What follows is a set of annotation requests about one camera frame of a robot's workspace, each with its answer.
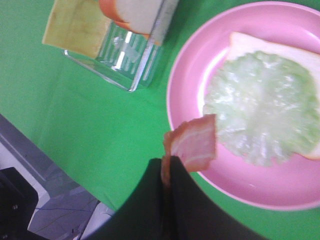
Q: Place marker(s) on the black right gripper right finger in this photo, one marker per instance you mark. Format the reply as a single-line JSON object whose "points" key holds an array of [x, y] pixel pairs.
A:
{"points": [[196, 216]]}

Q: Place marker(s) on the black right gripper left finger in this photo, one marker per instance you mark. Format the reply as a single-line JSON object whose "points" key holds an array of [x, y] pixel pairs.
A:
{"points": [[140, 217]]}

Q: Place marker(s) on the bacon strip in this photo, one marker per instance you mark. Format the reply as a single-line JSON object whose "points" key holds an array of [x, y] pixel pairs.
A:
{"points": [[193, 142]]}

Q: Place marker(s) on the green lettuce leaf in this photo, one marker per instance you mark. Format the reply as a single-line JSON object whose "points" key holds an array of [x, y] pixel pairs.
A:
{"points": [[266, 106]]}

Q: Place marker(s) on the toast bread slice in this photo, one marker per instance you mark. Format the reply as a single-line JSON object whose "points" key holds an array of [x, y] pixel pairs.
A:
{"points": [[137, 16], [242, 44]]}

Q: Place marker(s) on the green tablecloth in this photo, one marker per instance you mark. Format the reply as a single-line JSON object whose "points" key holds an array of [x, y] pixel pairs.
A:
{"points": [[101, 135]]}

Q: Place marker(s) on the black box on floor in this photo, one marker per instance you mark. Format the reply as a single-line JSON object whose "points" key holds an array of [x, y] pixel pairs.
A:
{"points": [[18, 200]]}

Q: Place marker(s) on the clear left plastic container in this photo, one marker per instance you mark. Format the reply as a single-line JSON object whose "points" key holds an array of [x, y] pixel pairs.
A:
{"points": [[127, 59]]}

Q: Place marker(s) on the yellow cheese slice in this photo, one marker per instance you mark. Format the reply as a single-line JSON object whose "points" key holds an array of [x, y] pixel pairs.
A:
{"points": [[78, 26]]}

